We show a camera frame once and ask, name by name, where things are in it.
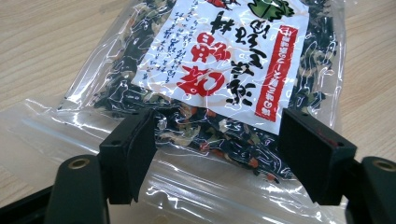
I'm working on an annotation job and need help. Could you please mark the clear bag of dried vegetables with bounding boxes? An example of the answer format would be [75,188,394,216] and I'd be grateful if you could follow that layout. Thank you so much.
[0,0,347,224]

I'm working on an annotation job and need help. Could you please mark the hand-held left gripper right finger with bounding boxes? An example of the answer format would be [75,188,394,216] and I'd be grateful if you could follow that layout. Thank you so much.
[277,107,358,206]

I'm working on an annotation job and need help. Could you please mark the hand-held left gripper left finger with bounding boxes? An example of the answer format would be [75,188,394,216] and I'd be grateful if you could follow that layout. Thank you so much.
[98,108,158,205]

